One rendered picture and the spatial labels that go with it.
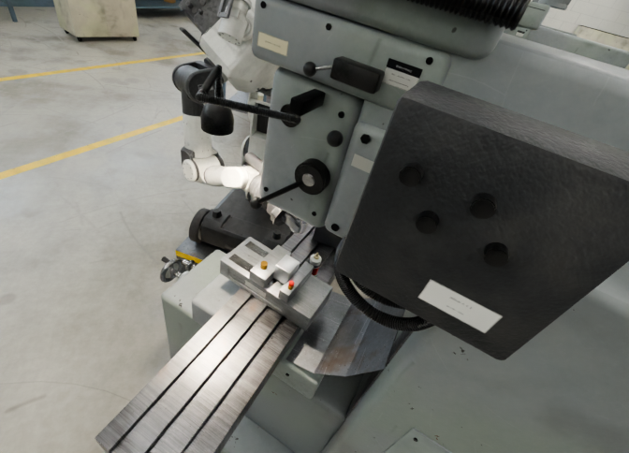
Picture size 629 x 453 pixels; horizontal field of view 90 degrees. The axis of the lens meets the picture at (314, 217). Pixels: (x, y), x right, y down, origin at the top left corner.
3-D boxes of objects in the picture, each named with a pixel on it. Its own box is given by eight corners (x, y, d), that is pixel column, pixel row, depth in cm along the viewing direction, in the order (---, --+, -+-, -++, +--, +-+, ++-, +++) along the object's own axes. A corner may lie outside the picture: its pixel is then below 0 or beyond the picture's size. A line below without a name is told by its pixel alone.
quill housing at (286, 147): (252, 200, 77) (268, 61, 57) (295, 169, 92) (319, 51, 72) (320, 236, 72) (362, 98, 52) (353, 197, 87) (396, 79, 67)
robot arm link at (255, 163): (251, 205, 92) (229, 184, 97) (277, 199, 100) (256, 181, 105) (261, 171, 87) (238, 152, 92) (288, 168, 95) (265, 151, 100)
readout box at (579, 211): (327, 277, 36) (394, 94, 23) (356, 235, 43) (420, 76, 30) (503, 375, 31) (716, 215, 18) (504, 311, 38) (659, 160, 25)
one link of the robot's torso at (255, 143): (251, 154, 166) (263, 59, 140) (282, 165, 164) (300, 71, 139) (238, 165, 153) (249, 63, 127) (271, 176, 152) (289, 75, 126)
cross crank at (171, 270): (153, 282, 139) (151, 264, 131) (175, 266, 147) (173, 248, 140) (181, 300, 135) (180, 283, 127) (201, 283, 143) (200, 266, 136)
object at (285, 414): (168, 366, 155) (156, 293, 117) (214, 319, 179) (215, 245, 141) (309, 471, 135) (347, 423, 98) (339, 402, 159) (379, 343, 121)
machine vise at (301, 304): (219, 273, 106) (220, 251, 99) (248, 249, 117) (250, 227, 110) (305, 331, 96) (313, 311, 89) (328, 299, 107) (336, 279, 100)
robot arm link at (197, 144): (176, 173, 114) (171, 110, 103) (207, 167, 123) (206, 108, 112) (195, 185, 108) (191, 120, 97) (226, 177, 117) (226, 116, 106)
